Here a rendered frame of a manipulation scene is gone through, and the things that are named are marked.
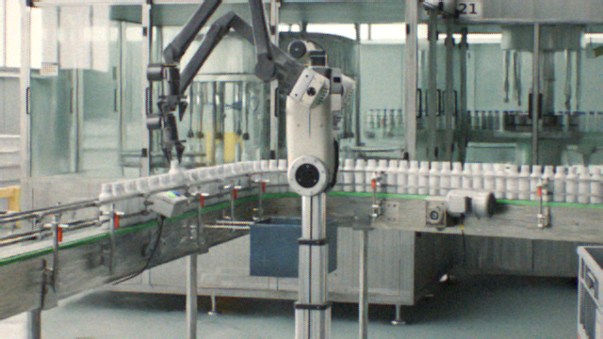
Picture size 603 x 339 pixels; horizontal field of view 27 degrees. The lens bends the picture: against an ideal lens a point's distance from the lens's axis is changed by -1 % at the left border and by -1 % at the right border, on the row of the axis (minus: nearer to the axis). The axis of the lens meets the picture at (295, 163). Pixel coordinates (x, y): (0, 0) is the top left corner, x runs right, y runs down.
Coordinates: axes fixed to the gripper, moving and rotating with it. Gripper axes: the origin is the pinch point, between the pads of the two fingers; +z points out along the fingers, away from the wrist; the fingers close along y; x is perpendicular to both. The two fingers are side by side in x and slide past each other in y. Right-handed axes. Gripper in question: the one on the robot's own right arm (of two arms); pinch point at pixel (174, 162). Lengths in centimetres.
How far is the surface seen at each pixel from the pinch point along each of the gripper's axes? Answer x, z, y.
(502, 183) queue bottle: -115, 29, -122
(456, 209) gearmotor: -101, 38, -101
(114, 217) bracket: 91, 16, -10
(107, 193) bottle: 73, 8, 0
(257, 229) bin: -10.2, 31.9, -29.4
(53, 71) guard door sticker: -307, -70, 198
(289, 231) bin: -10, 34, -43
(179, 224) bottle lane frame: 11.0, 25.3, -2.9
